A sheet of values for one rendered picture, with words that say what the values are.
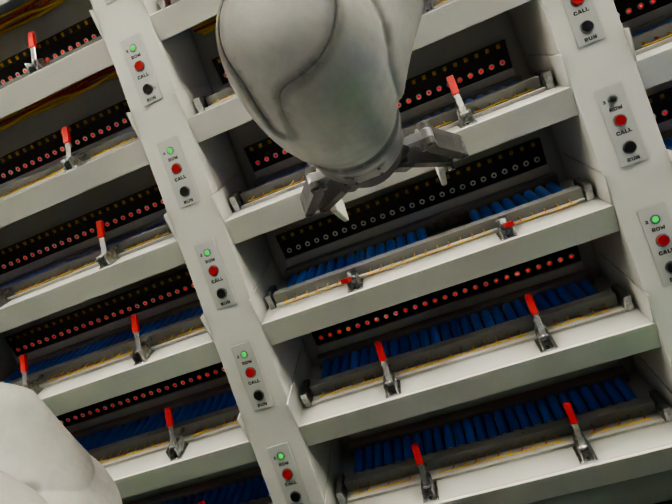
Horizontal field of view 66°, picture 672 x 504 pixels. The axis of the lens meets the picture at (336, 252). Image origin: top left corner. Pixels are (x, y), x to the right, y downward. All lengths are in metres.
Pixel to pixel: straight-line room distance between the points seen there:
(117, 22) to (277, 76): 0.80
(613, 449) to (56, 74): 1.17
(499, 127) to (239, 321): 0.55
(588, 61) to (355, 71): 0.65
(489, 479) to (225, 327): 0.53
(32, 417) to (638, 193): 0.82
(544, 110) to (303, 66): 0.64
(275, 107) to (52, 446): 0.30
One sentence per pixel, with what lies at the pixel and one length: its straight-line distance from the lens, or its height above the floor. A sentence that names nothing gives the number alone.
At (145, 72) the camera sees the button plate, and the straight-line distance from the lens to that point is 1.03.
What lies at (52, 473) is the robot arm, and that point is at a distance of 0.45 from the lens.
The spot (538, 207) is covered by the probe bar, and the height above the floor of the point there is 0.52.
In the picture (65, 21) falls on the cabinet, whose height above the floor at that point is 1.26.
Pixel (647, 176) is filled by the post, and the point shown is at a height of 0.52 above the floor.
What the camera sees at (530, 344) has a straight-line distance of 0.94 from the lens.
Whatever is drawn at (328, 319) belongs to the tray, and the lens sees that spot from 0.91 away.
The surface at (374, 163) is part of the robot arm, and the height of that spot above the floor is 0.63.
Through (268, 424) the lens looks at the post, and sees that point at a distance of 0.98.
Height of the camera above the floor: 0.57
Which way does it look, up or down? level
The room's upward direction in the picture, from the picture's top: 20 degrees counter-clockwise
